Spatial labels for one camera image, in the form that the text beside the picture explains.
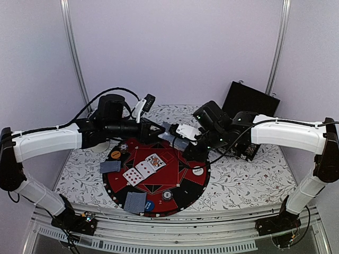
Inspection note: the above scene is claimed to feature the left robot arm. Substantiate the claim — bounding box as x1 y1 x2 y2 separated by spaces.
1 94 155 230

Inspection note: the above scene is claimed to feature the aluminium frame post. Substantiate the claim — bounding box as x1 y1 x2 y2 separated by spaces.
265 0 291 95
60 0 90 104

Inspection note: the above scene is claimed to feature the face-up king card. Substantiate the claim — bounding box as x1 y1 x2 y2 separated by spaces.
145 153 166 171

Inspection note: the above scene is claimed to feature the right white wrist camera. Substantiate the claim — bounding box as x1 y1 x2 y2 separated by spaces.
169 123 201 142

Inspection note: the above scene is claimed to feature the round red black poker mat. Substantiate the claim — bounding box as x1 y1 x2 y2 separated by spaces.
102 138 211 217

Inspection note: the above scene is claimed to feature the right aluminium frame post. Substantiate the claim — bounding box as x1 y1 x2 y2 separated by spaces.
265 0 291 95

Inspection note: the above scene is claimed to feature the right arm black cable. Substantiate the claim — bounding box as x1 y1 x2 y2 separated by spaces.
172 120 339 170

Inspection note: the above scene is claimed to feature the cream ceramic cup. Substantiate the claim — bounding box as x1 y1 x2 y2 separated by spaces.
91 141 110 153

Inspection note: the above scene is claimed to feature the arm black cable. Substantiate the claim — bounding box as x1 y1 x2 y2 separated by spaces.
0 87 141 149
172 120 339 170

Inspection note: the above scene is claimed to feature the small poker chip stack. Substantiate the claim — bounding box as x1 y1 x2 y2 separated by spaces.
162 190 173 202

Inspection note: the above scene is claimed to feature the white dealer button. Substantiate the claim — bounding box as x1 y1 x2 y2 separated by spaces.
192 166 205 176

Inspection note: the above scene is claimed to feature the face-down card front seat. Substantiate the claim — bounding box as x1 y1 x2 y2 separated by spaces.
123 203 133 213

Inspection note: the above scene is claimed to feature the blue playing card deck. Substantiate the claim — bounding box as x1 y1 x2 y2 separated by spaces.
173 139 190 152

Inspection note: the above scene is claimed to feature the face-down card seat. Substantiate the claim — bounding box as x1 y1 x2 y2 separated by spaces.
123 203 133 213
112 161 121 172

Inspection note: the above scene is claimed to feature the aluminium front rail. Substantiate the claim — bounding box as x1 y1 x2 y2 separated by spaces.
22 202 332 254

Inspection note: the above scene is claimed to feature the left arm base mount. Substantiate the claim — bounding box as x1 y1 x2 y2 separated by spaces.
51 194 97 236

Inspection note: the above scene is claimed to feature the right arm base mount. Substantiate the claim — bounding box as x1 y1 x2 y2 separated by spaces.
255 212 301 249

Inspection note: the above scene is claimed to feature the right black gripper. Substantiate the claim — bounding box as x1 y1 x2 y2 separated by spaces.
182 126 227 162

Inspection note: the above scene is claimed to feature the black poker chip case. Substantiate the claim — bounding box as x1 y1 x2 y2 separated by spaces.
222 81 280 160

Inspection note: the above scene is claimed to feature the left aluminium frame post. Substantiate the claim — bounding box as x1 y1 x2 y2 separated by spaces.
60 0 90 104

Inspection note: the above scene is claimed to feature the orange big blind button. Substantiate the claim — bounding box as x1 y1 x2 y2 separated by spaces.
110 150 121 159

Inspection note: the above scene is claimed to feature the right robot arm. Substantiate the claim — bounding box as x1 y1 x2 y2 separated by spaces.
175 101 338 232

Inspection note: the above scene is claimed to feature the face-down card mat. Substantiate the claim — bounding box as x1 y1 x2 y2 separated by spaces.
158 121 175 144

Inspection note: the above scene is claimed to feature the face-up red diamonds card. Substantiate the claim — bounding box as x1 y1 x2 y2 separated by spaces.
122 168 145 186

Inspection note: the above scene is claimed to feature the chip row outer right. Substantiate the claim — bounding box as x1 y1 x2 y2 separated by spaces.
243 144 260 160

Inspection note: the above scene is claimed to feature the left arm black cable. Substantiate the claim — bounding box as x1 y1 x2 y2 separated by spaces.
0 87 141 149

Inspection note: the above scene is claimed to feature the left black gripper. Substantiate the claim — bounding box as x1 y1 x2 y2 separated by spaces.
105 117 165 143

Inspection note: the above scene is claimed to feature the blue small blind button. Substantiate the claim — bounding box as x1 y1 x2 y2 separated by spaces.
145 200 155 212

